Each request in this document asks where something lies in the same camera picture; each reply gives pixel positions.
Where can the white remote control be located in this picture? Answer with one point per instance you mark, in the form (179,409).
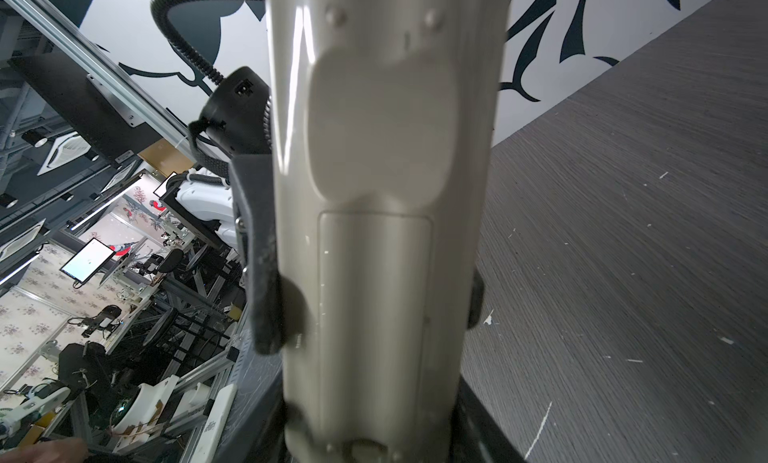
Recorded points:
(383,116)

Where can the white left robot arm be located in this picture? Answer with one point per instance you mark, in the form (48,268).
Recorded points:
(234,128)

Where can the computer monitor outside enclosure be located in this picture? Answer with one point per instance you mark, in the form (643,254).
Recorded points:
(88,261)

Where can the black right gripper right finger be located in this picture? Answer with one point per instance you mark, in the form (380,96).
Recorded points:
(475,435)

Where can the aluminium enclosure frame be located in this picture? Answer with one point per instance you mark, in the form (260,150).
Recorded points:
(57,28)

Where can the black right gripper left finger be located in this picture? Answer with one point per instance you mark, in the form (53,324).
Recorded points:
(259,436)

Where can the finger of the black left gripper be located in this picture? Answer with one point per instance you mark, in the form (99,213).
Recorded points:
(251,178)
(476,299)

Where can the remote battery cover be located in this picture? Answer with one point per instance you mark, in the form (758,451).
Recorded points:
(374,274)

